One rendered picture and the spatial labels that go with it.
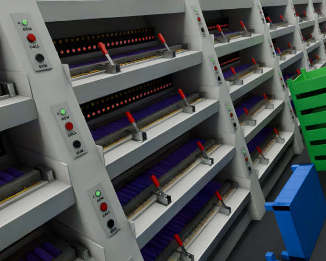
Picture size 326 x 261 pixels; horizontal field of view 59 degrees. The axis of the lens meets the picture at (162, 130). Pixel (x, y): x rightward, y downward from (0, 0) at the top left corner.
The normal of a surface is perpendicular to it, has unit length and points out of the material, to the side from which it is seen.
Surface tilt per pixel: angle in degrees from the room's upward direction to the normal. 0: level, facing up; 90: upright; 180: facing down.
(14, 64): 90
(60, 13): 111
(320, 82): 90
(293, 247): 90
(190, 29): 90
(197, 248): 21
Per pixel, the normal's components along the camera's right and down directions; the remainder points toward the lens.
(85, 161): 0.73, -0.17
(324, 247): -0.35, -0.93
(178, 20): -0.59, 0.34
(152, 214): -0.07, -0.93
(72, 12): 0.80, 0.18
